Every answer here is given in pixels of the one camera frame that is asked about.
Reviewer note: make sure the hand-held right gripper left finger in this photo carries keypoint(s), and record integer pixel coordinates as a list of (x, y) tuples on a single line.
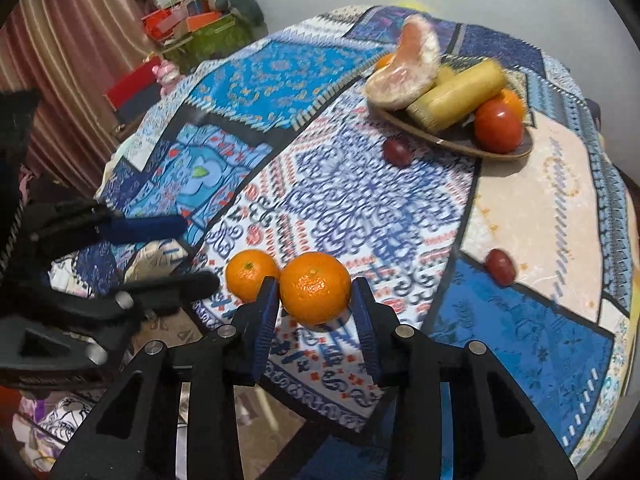
[(265, 320)]

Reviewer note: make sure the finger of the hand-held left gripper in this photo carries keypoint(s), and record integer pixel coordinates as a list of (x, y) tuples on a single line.
[(190, 285), (145, 227)]

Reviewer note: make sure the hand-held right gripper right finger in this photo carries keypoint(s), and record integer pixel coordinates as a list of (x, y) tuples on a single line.
[(367, 320)]

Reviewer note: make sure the small tangerine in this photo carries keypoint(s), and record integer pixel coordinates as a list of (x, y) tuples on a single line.
[(247, 272), (315, 287)]

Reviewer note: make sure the purple plate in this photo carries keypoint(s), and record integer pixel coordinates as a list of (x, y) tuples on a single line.
[(450, 140)]

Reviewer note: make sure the red tomato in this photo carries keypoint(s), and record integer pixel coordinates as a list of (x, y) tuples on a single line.
[(497, 127)]

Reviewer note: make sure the yellow corn cob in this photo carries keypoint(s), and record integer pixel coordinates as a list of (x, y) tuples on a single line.
[(445, 75), (457, 92)]

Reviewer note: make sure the peeled pomelo piece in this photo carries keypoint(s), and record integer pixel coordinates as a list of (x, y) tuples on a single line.
[(405, 67)]

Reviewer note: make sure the large orange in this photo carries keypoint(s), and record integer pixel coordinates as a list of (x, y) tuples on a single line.
[(385, 61), (514, 101)]

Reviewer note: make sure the blue patchwork blanket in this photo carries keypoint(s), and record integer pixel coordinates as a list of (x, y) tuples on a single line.
[(350, 200)]

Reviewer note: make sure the red and blue box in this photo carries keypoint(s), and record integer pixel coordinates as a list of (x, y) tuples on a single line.
[(135, 90)]

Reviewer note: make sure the dark red grape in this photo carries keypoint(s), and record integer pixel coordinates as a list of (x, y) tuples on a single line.
[(500, 266), (398, 152)]

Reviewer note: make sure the pink plush toy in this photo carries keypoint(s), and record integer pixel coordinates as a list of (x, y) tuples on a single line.
[(166, 74)]

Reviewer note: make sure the striped brown curtain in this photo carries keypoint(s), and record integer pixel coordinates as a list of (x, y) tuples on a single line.
[(70, 60)]

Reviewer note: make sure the green storage box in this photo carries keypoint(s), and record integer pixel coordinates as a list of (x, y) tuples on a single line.
[(215, 42)]

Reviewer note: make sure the red gift boxes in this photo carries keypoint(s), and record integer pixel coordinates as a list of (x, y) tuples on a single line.
[(162, 22)]

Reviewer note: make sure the orange box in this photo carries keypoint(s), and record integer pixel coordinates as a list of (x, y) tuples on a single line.
[(200, 20)]

